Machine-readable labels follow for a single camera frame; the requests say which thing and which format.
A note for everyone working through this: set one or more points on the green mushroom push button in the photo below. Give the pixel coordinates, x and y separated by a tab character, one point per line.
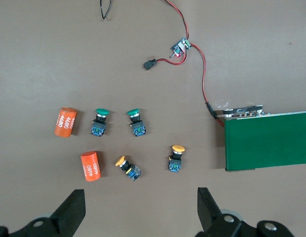
137	123
100	123

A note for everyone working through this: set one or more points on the small speed controller board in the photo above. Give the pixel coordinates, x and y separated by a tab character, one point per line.
180	47

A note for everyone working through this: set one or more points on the yellow mushroom push button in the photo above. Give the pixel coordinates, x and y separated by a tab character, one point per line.
176	160
128	169

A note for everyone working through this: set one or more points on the green belt conveyor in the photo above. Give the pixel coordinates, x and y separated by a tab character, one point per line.
266	140

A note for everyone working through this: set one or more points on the black plug with red lead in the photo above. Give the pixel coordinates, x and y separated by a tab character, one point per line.
149	64

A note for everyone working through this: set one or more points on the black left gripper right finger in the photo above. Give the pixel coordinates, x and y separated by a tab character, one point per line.
209	214

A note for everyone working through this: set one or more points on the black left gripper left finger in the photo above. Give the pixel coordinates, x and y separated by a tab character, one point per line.
66	217

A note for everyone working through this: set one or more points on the orange cylinder marked 4680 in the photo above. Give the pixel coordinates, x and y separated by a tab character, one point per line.
90	166
65	122

